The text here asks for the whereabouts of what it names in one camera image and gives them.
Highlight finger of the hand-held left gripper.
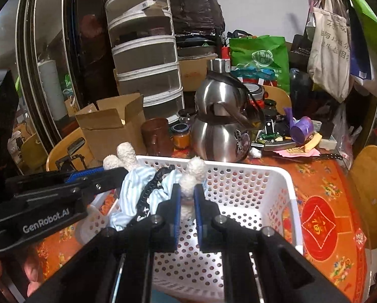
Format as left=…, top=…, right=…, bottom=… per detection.
left=71, top=167, right=129, bottom=201
left=5, top=167, right=106, bottom=194

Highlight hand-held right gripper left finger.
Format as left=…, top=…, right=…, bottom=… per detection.
left=26, top=183, right=181, bottom=303

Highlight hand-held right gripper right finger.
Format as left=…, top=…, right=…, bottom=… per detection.
left=194, top=184, right=350, bottom=303

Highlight white perforated plastic basket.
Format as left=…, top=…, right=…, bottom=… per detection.
left=76, top=155, right=303, bottom=295

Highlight person's left hand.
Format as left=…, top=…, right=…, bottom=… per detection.
left=0, top=254, right=48, bottom=297

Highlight black clamp holder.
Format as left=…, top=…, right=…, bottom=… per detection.
left=55, top=154, right=86, bottom=172

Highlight wooden chair with black clamp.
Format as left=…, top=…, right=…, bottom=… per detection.
left=46, top=126, right=104, bottom=173

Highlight open small cardboard box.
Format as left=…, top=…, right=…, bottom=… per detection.
left=75, top=93, right=146, bottom=157

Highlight brown mug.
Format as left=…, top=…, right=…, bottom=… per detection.
left=140, top=118, right=175, bottom=157

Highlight glass jar orange contents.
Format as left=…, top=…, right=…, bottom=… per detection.
left=171, top=123, right=192, bottom=151

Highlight stainless steel kettle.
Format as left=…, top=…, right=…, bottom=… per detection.
left=191, top=58, right=266, bottom=163

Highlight dark glass jar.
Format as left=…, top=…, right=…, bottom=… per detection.
left=178, top=108, right=198, bottom=127

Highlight small toy car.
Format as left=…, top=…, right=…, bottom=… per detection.
left=258, top=131, right=286, bottom=143

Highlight pink paper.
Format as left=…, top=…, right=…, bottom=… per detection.
left=272, top=146, right=320, bottom=158

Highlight mirrored wardrobe doors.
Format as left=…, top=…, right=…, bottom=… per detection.
left=0, top=0, right=85, bottom=175

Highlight white plastic drawer tower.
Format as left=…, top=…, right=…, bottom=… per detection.
left=105, top=0, right=185, bottom=124

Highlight orange printed tablecloth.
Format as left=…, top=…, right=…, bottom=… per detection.
left=34, top=150, right=374, bottom=303

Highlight large cardboard box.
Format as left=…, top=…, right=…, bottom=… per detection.
left=177, top=55, right=218, bottom=93

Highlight purple plastic scoop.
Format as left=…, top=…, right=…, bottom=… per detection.
left=283, top=107, right=315, bottom=144

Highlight yellow foam piece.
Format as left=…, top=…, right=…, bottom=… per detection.
left=303, top=132, right=323, bottom=153

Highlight wooden chair behind kettle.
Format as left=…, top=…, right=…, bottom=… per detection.
left=260, top=85, right=292, bottom=115

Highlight small white box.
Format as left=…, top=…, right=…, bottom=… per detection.
left=319, top=135, right=338, bottom=149

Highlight dark bottle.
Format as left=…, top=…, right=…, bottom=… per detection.
left=289, top=68, right=314, bottom=121

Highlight green shopping bag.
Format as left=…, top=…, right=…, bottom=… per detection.
left=228, top=35, right=291, bottom=94

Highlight black plastic bag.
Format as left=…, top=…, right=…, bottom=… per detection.
left=169, top=0, right=226, bottom=37

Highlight beige canvas tote bag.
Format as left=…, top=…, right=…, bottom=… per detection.
left=306, top=6, right=354, bottom=103

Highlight white and blue hanging bag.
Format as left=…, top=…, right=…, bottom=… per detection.
left=349, top=6, right=374, bottom=82

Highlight bright green hanging bag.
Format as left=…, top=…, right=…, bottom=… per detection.
left=336, top=0, right=377, bottom=52

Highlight black-handled knife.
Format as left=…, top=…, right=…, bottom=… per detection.
left=270, top=151, right=344, bottom=162

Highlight wooden chair with handle hole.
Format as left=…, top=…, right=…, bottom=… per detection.
left=349, top=145, right=377, bottom=250

